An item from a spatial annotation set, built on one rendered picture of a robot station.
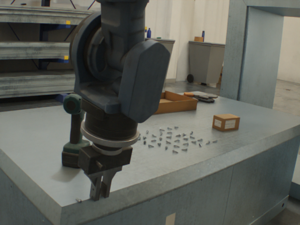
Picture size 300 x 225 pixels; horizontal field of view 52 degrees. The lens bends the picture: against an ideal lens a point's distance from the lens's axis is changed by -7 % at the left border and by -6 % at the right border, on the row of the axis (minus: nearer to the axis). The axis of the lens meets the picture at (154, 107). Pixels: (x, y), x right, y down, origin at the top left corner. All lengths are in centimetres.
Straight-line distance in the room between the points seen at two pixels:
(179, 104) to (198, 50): 572
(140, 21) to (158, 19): 658
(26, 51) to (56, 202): 395
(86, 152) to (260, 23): 229
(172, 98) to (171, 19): 520
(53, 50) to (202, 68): 378
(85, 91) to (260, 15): 228
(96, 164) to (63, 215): 17
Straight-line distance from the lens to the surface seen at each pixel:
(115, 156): 81
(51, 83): 479
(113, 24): 67
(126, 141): 73
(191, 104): 195
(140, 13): 66
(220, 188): 146
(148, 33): 616
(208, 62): 737
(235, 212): 169
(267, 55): 302
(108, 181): 86
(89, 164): 77
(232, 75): 272
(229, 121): 160
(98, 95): 71
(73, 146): 104
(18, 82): 466
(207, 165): 120
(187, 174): 112
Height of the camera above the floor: 108
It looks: 13 degrees down
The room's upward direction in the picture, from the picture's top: 5 degrees clockwise
